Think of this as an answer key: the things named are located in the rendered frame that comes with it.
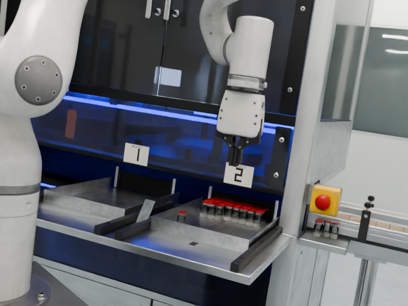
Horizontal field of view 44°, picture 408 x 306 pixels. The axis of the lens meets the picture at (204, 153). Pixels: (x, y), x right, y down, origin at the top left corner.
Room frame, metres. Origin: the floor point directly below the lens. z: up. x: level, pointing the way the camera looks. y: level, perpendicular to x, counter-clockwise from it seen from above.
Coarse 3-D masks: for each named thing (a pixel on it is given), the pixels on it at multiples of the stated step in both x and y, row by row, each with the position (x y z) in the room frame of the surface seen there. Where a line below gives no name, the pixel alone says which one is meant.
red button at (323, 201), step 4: (320, 196) 1.33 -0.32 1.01; (324, 196) 1.33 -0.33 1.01; (316, 200) 1.33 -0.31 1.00; (320, 200) 1.33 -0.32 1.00; (324, 200) 1.32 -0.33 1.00; (328, 200) 1.32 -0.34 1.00; (316, 204) 1.33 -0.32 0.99; (320, 204) 1.33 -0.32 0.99; (324, 204) 1.32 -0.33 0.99; (328, 204) 1.32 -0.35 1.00; (320, 208) 1.33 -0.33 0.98; (324, 208) 1.32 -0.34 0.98
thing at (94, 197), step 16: (48, 192) 1.37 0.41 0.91; (64, 192) 1.46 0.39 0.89; (80, 192) 1.53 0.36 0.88; (96, 192) 1.57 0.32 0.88; (112, 192) 1.60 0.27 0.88; (128, 192) 1.63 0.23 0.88; (176, 192) 1.58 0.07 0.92; (80, 208) 1.33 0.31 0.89; (96, 208) 1.31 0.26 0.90; (112, 208) 1.29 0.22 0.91; (128, 208) 1.30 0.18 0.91
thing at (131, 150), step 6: (126, 144) 1.58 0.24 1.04; (132, 144) 1.58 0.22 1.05; (126, 150) 1.58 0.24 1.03; (132, 150) 1.57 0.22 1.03; (144, 150) 1.56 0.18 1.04; (126, 156) 1.58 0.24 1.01; (132, 156) 1.57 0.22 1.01; (144, 156) 1.56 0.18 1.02; (132, 162) 1.57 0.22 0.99; (138, 162) 1.56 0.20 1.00; (144, 162) 1.56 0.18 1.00
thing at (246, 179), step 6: (228, 168) 1.46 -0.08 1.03; (234, 168) 1.45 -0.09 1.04; (246, 168) 1.44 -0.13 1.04; (252, 168) 1.43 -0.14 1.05; (228, 174) 1.46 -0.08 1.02; (234, 174) 1.45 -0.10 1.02; (246, 174) 1.44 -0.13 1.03; (252, 174) 1.43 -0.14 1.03; (228, 180) 1.46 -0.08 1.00; (246, 180) 1.44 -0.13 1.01; (252, 180) 1.43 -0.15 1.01; (246, 186) 1.44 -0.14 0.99
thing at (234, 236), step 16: (176, 208) 1.38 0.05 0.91; (192, 208) 1.50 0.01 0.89; (160, 224) 1.24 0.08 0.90; (176, 224) 1.23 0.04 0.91; (192, 224) 1.35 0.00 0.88; (208, 224) 1.37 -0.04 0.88; (224, 224) 1.40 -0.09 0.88; (240, 224) 1.43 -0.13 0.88; (272, 224) 1.37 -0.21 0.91; (208, 240) 1.19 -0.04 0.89; (224, 240) 1.18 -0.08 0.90; (240, 240) 1.17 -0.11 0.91; (256, 240) 1.22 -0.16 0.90
